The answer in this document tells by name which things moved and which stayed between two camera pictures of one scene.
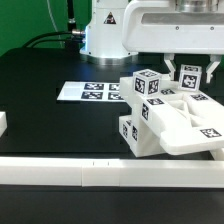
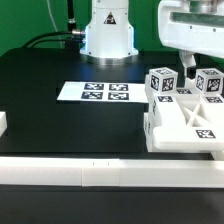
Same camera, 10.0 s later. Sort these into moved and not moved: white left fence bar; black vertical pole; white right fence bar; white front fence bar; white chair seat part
Moved: white chair seat part
Not moved: white left fence bar; white front fence bar; white right fence bar; black vertical pole
